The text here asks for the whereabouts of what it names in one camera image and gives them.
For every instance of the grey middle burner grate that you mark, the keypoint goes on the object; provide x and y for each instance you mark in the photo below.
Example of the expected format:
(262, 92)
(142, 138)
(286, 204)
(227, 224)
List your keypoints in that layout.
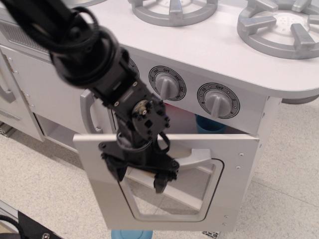
(176, 16)

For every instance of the grey left control knob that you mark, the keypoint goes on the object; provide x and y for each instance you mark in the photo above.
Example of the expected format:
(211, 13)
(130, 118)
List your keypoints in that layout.
(134, 71)

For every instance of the grey burner grate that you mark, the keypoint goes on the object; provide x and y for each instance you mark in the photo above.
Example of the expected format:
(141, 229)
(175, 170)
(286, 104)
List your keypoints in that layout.
(176, 16)
(286, 29)

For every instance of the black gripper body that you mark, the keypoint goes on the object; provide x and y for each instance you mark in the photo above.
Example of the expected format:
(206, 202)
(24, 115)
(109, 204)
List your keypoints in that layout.
(150, 156)

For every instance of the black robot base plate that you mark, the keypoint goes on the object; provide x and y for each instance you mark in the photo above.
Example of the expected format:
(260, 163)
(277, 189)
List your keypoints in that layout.
(27, 228)

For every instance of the white far-left door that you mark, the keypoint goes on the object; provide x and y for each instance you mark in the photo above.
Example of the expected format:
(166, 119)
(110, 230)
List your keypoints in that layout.
(14, 108)

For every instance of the blue plastic cup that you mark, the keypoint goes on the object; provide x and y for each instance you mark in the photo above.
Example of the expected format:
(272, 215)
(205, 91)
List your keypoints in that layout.
(207, 126)

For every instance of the grey right burner grate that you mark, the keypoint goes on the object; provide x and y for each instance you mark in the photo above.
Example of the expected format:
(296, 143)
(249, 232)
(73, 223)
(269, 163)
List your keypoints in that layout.
(286, 29)

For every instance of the white toy kitchen unit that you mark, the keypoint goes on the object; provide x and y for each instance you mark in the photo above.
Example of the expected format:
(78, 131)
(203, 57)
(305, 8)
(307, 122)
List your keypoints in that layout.
(210, 51)

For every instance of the grey right control knob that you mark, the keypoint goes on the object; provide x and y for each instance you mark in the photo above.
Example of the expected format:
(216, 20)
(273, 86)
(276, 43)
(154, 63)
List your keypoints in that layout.
(218, 100)

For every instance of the grey middle control knob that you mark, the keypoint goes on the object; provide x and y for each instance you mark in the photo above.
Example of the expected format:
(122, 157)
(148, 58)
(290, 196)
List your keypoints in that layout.
(167, 83)

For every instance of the blue round lid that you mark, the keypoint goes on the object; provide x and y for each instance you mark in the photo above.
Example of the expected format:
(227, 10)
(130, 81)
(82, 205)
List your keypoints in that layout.
(131, 234)

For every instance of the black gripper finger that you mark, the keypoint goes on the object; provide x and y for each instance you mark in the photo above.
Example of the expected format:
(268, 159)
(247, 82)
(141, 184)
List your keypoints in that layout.
(161, 180)
(116, 166)

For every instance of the white cabinet door grey handle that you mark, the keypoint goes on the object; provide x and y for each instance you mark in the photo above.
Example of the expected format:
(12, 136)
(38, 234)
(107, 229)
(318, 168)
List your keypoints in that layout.
(60, 109)

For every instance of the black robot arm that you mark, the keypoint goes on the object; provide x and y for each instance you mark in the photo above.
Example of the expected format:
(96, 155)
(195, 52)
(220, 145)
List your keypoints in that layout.
(88, 56)

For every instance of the grey control knob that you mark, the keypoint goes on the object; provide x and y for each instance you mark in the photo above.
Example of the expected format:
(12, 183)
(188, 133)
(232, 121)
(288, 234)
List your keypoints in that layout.
(218, 100)
(167, 83)
(134, 71)

